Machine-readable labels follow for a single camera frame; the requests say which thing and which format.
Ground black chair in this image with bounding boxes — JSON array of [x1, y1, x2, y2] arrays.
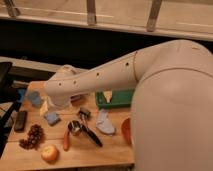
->
[[0, 62, 20, 157]]

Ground orange carrot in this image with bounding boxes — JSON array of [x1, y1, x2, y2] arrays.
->
[[63, 129, 69, 151]]

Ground light blue cloth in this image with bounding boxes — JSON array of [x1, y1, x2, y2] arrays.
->
[[96, 109, 116, 135]]

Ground orange red bowl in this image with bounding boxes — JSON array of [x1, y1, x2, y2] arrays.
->
[[121, 118, 132, 145]]

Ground black remote control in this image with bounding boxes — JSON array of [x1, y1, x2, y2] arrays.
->
[[14, 111, 27, 132]]

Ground purple bowl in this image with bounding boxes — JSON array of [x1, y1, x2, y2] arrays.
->
[[70, 95, 82, 102]]

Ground red yellow apple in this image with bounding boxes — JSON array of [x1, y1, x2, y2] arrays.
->
[[41, 145, 59, 162]]

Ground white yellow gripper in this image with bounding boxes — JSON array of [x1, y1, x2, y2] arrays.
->
[[39, 97, 71, 116]]

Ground blue sponge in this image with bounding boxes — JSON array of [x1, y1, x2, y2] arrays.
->
[[44, 112, 60, 126]]

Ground metal ladle black handle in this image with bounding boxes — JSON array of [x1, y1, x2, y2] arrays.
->
[[68, 120, 103, 147]]

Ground green plastic tray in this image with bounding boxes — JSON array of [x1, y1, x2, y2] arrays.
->
[[95, 90, 134, 109]]

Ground light blue plastic cup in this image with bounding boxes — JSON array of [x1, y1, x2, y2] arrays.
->
[[27, 91, 42, 107]]

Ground dark red grape bunch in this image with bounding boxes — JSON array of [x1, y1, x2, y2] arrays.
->
[[19, 124, 44, 150]]

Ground yellow corn pieces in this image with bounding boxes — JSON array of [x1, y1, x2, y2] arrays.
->
[[103, 91, 112, 103]]

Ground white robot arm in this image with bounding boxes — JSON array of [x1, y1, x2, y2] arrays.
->
[[45, 40, 213, 171]]

